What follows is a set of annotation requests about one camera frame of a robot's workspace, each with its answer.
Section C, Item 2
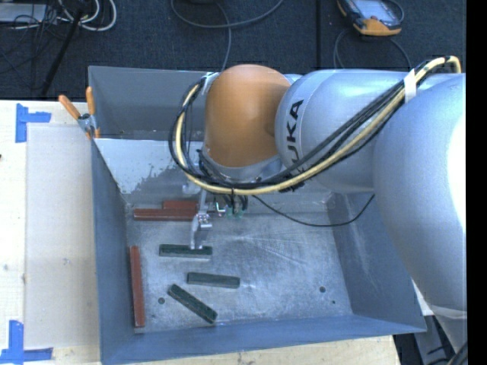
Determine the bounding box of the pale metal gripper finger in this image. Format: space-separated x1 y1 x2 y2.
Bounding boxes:
189 214 202 250
198 214 213 251

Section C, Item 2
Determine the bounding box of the red-brown flat block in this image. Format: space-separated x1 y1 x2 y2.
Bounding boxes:
162 199 199 211
129 245 147 329
132 208 198 222

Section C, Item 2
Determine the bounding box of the dark green flat block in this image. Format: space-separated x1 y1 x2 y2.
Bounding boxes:
186 271 241 290
167 283 219 325
158 243 214 259

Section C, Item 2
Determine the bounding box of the grey metal bin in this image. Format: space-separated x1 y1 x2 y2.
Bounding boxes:
87 65 428 365

